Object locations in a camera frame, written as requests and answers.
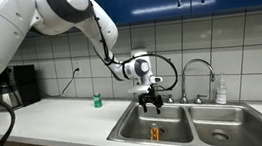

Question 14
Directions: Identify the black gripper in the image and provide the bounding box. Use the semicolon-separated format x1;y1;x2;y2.
136;88;165;118

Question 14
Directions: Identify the orange soda can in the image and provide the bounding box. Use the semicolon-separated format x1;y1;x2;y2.
148;122;162;142

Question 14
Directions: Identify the green soda can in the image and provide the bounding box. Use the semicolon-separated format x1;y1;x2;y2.
91;92;104;110

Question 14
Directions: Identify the stainless steel double sink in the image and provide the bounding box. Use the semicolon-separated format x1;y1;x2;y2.
103;84;262;146

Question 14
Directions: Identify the chrome gooseneck faucet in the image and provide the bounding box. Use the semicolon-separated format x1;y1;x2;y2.
174;56;219;105

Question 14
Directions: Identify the clear pump sanitizer bottle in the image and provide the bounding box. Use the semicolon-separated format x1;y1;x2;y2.
212;72;231;107

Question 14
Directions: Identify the black coffee maker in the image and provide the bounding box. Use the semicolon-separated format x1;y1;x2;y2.
0;61;42;112

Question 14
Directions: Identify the steel coffee carafe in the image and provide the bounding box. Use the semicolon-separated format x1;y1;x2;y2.
0;81;23;112

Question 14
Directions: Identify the chrome faucet handle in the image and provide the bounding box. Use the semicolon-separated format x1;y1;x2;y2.
162;93;176;105
192;93;209;107

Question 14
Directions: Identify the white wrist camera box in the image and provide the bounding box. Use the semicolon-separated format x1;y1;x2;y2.
126;82;155;97

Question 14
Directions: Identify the white wall soap dispenser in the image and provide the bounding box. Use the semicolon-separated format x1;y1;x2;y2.
130;47;150;61

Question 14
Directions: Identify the white wall power outlet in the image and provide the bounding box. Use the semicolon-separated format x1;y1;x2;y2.
71;60;83;76

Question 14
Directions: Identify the black appliance power cable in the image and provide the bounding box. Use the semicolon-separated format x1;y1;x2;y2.
57;67;84;98

